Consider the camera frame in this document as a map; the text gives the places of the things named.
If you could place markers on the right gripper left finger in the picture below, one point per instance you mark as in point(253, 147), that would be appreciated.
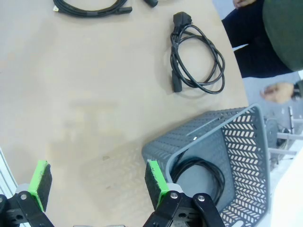
point(39, 184)

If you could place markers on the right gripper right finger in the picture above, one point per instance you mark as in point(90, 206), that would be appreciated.
point(156, 184)

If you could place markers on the person's left forearm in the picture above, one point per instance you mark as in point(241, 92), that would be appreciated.
point(300, 86)

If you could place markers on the person's left hand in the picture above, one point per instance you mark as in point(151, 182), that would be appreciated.
point(278, 93)

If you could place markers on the person's right hand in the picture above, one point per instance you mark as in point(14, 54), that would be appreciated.
point(240, 2)

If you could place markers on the grey perforated plastic basket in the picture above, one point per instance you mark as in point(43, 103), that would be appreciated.
point(243, 165)

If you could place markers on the white table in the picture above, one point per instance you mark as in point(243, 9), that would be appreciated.
point(291, 189)

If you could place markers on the black wrist watch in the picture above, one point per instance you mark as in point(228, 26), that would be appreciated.
point(296, 91)

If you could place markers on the person in green sweater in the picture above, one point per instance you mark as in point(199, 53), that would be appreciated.
point(284, 35)

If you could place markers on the aluminium table frame rail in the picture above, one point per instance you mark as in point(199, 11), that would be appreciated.
point(6, 172)

